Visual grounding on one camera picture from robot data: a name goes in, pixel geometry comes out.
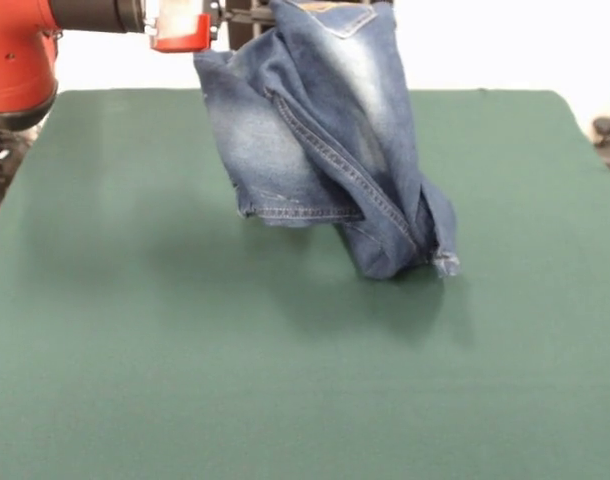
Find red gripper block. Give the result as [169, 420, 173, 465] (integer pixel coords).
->
[149, 0, 279, 54]

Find blue denim jeans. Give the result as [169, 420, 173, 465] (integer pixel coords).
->
[192, 0, 462, 281]

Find black wheeled base leg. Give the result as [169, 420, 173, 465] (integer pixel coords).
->
[0, 124, 36, 207]

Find dark green table cloth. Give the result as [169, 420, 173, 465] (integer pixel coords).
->
[0, 88, 610, 480]

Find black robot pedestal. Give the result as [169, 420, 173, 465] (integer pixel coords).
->
[226, 0, 281, 54]

